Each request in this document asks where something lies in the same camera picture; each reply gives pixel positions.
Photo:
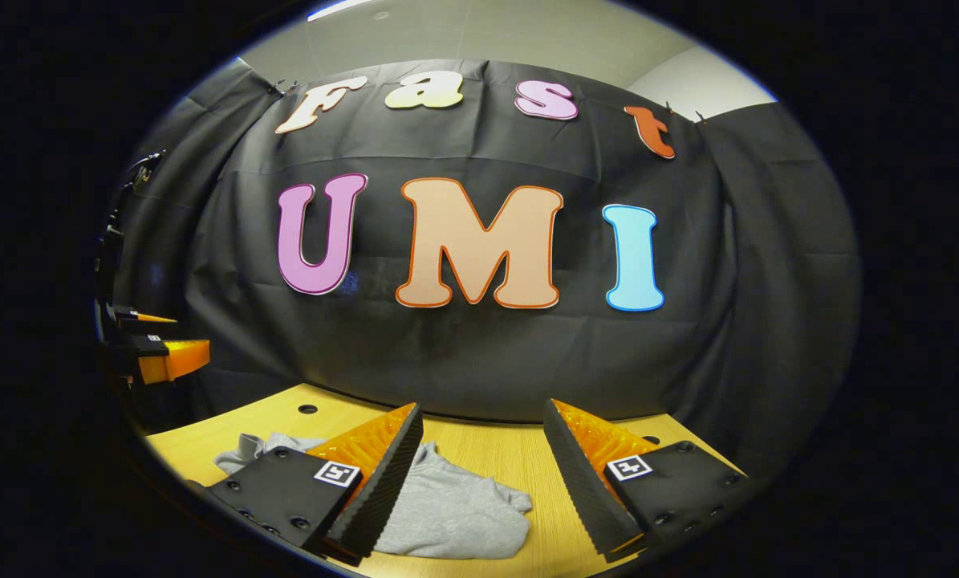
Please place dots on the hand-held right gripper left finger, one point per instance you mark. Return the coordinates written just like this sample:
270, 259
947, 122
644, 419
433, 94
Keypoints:
387, 482

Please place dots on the metal cloth clip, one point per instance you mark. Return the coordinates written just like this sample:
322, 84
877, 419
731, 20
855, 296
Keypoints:
668, 108
286, 87

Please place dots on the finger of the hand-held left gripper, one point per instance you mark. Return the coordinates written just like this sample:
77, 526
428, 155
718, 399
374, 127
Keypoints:
178, 357
138, 319

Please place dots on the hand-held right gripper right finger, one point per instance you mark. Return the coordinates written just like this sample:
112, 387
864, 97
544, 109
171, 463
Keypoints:
583, 490

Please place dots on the grey sweatshirt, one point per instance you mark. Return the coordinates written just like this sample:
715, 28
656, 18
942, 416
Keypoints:
447, 506

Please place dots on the black backdrop cloth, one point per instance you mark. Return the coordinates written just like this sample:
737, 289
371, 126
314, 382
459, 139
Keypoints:
688, 337

